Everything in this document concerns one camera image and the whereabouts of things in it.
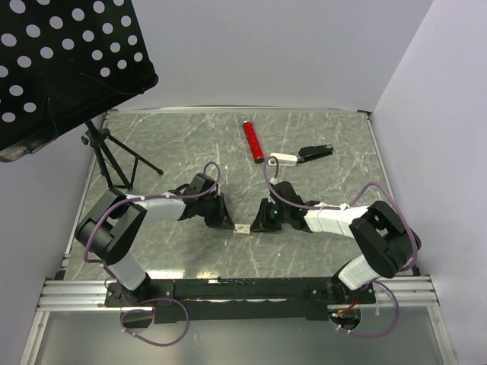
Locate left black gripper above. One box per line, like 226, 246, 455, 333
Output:
197, 192, 235, 229

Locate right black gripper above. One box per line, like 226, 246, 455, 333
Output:
250, 198, 290, 233

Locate red cylindrical tube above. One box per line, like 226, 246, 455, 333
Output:
240, 116, 264, 163

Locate black tripod stand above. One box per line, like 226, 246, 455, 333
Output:
81, 120, 164, 190

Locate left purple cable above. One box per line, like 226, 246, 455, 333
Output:
83, 161, 221, 348

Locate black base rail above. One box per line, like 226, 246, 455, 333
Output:
104, 277, 376, 324

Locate black stapler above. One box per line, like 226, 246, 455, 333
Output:
297, 144, 334, 163

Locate black perforated music stand desk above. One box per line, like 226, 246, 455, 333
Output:
1, 1, 158, 163

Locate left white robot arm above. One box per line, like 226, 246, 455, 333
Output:
75, 173, 235, 306

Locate white staple box sleeve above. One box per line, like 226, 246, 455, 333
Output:
234, 224, 250, 234

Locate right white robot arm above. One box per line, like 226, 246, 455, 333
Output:
250, 181, 422, 303

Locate aluminium frame rail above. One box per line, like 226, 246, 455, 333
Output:
34, 277, 111, 313

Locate white stapler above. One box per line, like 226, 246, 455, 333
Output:
270, 153, 298, 167

